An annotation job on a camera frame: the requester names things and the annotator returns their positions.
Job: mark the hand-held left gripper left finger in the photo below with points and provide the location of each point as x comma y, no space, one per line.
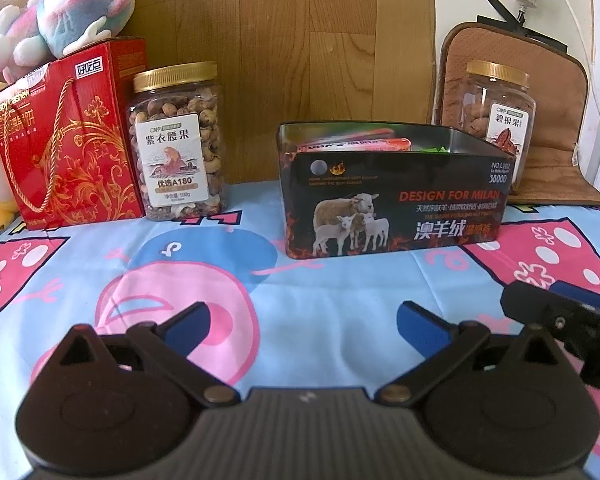
187,327

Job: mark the wooden headboard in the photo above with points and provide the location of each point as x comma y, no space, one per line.
305,35

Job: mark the full nut jar gold lid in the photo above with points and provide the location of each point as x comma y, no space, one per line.
175,160

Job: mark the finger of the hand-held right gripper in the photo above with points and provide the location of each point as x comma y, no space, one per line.
590,299
540,307

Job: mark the nearly empty nut jar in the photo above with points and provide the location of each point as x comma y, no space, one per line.
500,125

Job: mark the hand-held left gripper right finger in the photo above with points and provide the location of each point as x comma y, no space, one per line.
422,330

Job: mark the green snack packet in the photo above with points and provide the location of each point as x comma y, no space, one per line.
435,150

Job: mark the printed blue pink blanket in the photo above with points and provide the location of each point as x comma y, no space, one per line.
280,300

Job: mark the pink snack packet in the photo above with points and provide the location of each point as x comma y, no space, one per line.
360,146

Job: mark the pink blue plush toy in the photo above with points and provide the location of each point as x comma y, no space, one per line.
65,15

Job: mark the red gift box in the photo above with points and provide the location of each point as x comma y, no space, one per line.
75,150

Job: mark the brown seat cushion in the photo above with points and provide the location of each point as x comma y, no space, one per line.
555,110

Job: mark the black sheep print box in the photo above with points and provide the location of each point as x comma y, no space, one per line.
380,210

